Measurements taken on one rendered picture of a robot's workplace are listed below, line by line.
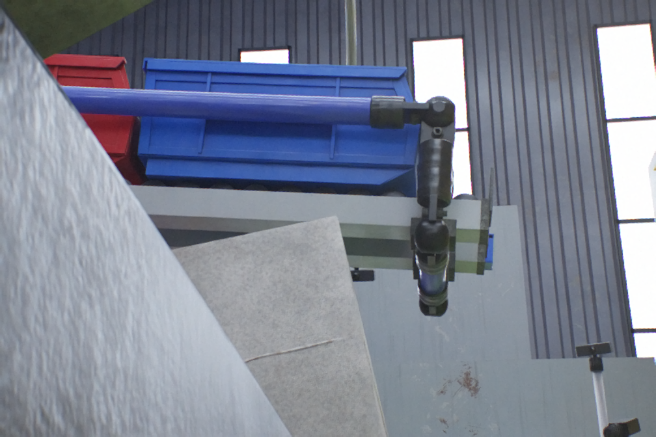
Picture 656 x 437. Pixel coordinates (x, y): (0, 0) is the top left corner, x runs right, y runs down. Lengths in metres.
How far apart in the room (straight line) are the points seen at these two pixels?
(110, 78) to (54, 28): 1.01
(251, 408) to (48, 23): 0.09
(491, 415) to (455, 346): 1.43
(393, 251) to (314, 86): 0.20
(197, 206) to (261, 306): 0.45
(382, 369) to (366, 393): 6.75
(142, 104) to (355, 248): 0.28
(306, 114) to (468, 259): 0.24
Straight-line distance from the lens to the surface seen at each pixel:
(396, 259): 1.21
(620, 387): 7.50
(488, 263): 1.25
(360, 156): 1.14
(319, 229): 0.72
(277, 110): 1.13
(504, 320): 8.77
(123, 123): 1.20
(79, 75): 1.24
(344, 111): 1.12
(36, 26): 0.22
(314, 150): 1.15
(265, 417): 0.17
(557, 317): 11.27
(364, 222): 1.12
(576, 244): 11.57
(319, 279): 0.71
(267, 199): 1.14
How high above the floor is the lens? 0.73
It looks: 22 degrees up
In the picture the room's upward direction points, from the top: 1 degrees counter-clockwise
